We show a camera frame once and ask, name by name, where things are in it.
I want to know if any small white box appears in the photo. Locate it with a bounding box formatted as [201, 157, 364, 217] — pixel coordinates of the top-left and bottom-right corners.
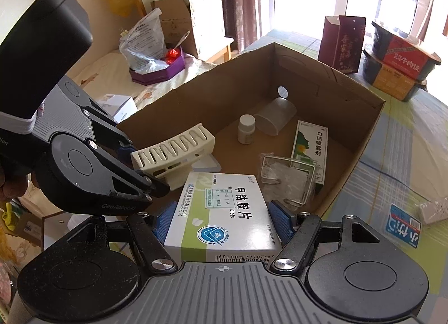
[97, 94, 138, 124]

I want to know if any brown cardboard box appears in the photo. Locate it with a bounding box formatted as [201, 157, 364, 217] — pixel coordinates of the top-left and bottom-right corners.
[119, 43, 385, 215]

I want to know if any blue white tissue pack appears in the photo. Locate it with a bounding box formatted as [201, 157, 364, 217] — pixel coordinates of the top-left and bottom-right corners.
[385, 204, 421, 249]

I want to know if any wire rack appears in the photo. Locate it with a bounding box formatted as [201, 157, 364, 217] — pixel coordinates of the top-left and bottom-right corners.
[258, 154, 316, 209]

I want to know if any red black food bowl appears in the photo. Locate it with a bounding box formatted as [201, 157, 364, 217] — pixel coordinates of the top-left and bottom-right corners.
[371, 21, 442, 81]

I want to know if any clear plastic bag of goods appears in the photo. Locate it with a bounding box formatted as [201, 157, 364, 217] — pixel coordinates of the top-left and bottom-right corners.
[118, 8, 167, 72]

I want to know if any translucent plastic cup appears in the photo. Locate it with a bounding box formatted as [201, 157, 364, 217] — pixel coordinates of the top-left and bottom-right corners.
[254, 97, 297, 136]

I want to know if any small white pill bottle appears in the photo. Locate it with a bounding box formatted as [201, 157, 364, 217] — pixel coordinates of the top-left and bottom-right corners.
[238, 114, 256, 145]

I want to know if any person's left hand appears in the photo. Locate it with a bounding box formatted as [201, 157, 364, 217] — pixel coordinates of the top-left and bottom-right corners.
[0, 170, 39, 203]

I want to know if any white slotted plastic holder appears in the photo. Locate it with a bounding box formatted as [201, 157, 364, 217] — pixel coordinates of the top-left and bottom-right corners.
[130, 123, 215, 190]

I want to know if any green white spray box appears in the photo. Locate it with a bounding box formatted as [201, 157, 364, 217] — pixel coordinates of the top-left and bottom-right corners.
[291, 121, 328, 185]

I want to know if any purple gift tray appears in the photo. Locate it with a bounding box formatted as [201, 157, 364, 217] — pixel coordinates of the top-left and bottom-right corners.
[129, 47, 185, 86]

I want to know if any dark red gift bag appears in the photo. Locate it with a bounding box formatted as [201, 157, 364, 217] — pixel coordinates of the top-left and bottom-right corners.
[318, 15, 366, 74]

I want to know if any white carton stack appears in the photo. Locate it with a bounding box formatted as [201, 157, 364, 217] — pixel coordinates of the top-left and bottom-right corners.
[154, 0, 225, 61]

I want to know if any orange black food bowl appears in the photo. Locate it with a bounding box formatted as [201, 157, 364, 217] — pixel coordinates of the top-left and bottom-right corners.
[362, 50, 428, 102]

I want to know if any white green medicine box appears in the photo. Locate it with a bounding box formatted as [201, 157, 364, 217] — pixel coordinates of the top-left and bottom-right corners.
[164, 172, 282, 265]

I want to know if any remote control in plastic bag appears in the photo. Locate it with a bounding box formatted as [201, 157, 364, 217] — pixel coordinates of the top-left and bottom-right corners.
[418, 197, 448, 225]

